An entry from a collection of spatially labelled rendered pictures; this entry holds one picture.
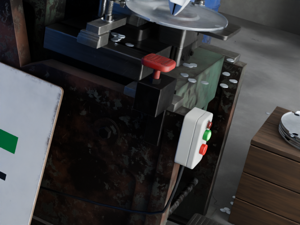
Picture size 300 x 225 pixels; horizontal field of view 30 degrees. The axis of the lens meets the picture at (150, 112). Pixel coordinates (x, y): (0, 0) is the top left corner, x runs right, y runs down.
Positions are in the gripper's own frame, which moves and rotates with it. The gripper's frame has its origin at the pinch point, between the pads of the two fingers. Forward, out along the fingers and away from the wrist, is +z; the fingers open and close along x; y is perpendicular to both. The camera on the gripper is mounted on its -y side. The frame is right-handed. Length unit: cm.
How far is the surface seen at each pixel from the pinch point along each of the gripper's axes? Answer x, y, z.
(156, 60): 1.7, 4.8, 11.1
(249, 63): -113, -222, 86
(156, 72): 2.0, 4.1, 14.0
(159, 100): 5.6, 4.9, 19.2
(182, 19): -14.3, -20.4, 8.8
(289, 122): -4, -81, 47
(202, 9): -21.0, -36.2, 8.8
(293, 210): 14, -70, 70
